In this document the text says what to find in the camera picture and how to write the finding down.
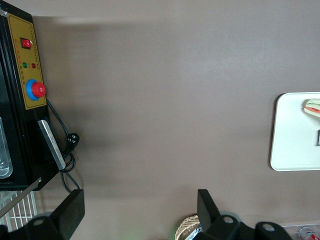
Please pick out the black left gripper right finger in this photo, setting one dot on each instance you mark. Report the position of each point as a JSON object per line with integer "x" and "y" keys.
{"x": 206, "y": 210}

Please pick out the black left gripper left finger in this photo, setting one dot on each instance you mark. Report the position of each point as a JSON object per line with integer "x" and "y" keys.
{"x": 72, "y": 212}

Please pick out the aluminium foil tray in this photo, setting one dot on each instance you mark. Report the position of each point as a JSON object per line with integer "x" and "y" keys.
{"x": 198, "y": 232}

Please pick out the beige plastic tray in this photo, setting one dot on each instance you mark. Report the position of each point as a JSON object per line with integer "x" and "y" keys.
{"x": 292, "y": 140}

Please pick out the light wicker basket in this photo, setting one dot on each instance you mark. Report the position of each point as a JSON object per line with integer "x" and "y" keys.
{"x": 185, "y": 226}

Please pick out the black power plug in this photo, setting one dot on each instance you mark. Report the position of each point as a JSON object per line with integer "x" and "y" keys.
{"x": 73, "y": 140}

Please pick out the clear acrylic bottle rack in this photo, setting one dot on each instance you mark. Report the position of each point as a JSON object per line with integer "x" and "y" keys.
{"x": 292, "y": 228}

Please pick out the steel container in machine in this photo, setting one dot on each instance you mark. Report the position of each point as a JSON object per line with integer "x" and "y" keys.
{"x": 4, "y": 155}

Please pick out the black sealing machine yellow panel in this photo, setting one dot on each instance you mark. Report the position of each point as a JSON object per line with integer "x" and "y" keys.
{"x": 17, "y": 140}

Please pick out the red cola bottle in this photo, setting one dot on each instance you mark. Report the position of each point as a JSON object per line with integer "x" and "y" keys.
{"x": 308, "y": 233}

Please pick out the red emergency stop button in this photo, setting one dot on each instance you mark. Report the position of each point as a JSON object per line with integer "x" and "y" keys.
{"x": 37, "y": 89}

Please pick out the small black box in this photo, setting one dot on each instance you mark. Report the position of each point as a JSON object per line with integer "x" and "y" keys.
{"x": 318, "y": 138}

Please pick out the wrapped triangle sandwich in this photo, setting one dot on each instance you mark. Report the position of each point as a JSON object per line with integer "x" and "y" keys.
{"x": 312, "y": 108}

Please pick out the red rocker switch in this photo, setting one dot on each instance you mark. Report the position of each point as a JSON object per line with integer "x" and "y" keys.
{"x": 26, "y": 43}

